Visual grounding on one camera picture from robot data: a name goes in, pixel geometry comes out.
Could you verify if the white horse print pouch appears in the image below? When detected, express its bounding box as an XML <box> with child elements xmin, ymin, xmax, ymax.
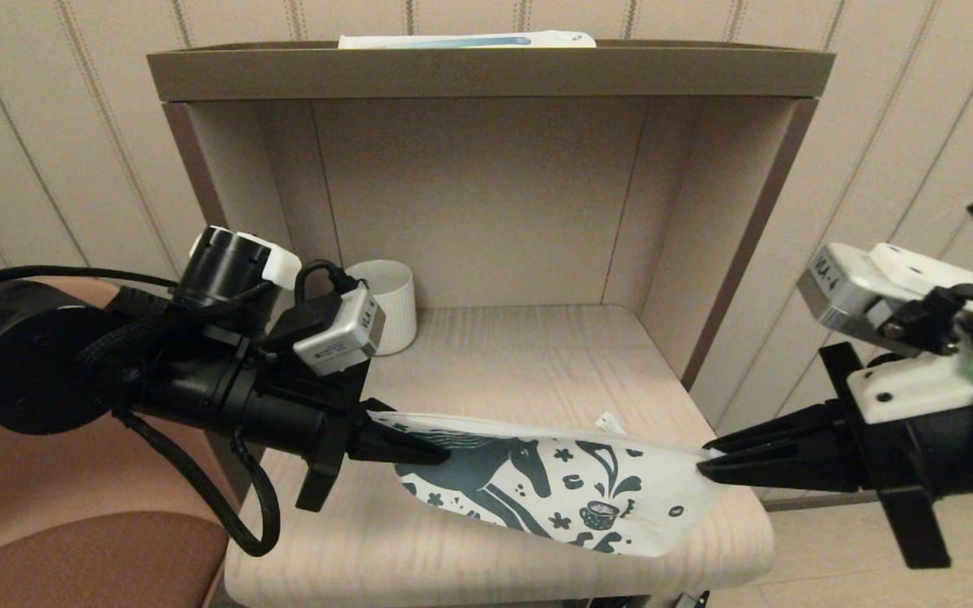
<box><xmin>368</xmin><ymin>411</ymin><xmax>728</xmax><ymax>558</ymax></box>

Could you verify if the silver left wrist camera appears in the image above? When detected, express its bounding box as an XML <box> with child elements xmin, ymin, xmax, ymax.
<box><xmin>263</xmin><ymin>262</ymin><xmax>386</xmax><ymax>377</ymax></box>

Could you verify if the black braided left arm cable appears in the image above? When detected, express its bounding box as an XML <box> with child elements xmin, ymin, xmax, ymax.
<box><xmin>115</xmin><ymin>410</ymin><xmax>282</xmax><ymax>558</ymax></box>

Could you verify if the beige wooden desk shelf unit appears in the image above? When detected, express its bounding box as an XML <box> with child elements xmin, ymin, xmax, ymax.
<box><xmin>147</xmin><ymin>41</ymin><xmax>835</xmax><ymax>608</ymax></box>

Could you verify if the white ribbed ceramic mug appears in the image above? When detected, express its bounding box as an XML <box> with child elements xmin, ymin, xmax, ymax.
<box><xmin>347</xmin><ymin>259</ymin><xmax>416</xmax><ymax>356</ymax></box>

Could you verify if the white blue toothbrush box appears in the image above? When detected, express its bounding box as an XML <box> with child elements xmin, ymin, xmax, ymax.
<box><xmin>339</xmin><ymin>30</ymin><xmax>597</xmax><ymax>50</ymax></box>

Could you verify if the pink chair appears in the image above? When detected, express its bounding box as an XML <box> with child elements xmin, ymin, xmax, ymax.
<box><xmin>0</xmin><ymin>274</ymin><xmax>238</xmax><ymax>608</ymax></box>

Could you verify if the thin black cable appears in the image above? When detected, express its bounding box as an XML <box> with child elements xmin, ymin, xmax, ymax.
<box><xmin>0</xmin><ymin>266</ymin><xmax>179</xmax><ymax>292</ymax></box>

